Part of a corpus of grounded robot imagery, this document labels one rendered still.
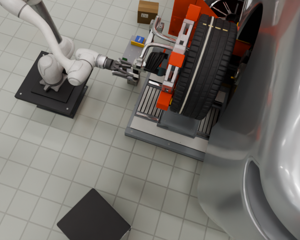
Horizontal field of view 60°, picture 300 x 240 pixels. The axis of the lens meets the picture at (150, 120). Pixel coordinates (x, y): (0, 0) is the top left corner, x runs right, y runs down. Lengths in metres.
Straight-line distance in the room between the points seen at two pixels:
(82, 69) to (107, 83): 1.01
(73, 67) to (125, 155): 1.02
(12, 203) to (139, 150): 1.14
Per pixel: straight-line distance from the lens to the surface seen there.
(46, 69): 2.18
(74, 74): 1.67
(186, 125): 2.28
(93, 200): 1.99
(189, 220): 2.35
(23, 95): 2.43
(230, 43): 1.55
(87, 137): 2.46
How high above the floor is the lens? 2.30
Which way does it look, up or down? 67 degrees down
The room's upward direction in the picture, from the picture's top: 10 degrees clockwise
